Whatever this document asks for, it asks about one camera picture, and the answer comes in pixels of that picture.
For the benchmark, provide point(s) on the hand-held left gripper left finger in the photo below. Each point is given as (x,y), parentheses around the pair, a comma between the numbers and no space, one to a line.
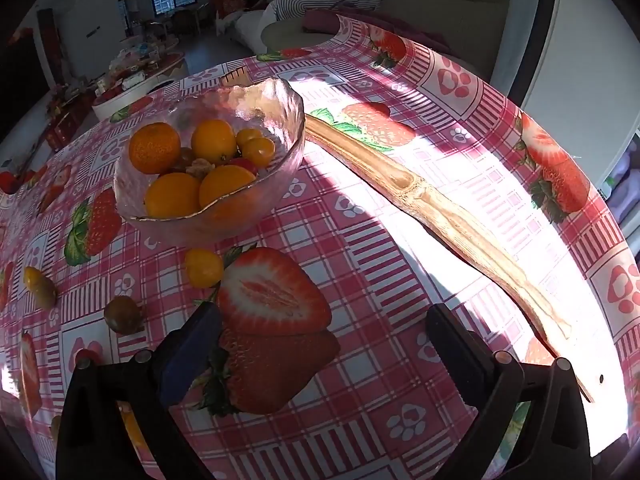
(186,360)

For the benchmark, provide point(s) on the striped blanket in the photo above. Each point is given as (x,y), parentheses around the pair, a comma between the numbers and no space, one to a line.
(295,6)

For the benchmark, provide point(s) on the strawberry print plaid tablecloth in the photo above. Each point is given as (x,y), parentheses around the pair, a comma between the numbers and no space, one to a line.
(380,270)

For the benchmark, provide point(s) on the large dimpled orange mandarin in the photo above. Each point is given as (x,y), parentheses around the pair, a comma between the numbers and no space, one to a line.
(154,147)

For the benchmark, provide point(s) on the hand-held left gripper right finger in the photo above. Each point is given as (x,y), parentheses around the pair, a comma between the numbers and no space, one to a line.
(462,355)

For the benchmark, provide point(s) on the walnut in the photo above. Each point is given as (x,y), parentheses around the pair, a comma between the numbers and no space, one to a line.
(200,167)

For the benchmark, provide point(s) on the clear glass bowl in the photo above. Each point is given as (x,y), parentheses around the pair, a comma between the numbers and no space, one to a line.
(280,110)

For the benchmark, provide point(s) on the red cherry tomato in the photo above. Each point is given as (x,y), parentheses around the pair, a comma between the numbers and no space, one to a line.
(243,164)

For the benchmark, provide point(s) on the maroon cushion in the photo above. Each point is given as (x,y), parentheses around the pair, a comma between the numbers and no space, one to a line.
(320,22)

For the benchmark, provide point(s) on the white oval coffee table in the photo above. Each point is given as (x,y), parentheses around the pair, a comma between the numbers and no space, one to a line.
(142,80)

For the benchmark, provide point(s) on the dark brown cherry tomato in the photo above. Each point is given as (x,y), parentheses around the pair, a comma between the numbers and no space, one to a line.
(122,314)

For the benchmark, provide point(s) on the small yellow cherry tomato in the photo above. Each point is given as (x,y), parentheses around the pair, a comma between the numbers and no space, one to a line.
(248,136)
(258,151)

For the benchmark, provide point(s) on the olive green cherry tomato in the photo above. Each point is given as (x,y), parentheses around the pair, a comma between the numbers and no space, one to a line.
(45,292)

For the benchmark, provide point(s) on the beige sofa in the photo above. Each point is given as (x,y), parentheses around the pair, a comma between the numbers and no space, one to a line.
(450,5)

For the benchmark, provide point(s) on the dark wooden chair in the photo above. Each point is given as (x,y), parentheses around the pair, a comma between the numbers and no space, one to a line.
(182,20)

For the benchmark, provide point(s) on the smooth orange citrus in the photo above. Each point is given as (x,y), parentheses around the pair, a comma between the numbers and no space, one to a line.
(226,185)
(213,140)
(172,195)

